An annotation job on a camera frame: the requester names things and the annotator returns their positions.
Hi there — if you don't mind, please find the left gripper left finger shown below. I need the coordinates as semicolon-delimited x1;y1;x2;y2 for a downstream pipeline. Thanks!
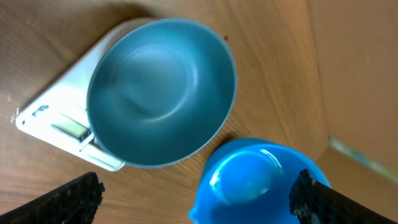
1;172;105;224

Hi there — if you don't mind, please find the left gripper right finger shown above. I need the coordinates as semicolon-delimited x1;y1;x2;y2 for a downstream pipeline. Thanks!
289;169;397;224

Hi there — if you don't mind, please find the blue plastic measuring scoop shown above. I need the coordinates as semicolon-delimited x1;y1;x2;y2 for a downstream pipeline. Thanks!
188;138;329;224

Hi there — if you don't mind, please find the white digital kitchen scale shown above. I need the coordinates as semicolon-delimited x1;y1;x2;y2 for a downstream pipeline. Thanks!
15;17;152;172

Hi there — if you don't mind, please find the teal round bowl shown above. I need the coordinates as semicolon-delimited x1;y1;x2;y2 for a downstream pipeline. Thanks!
86;18;238;169

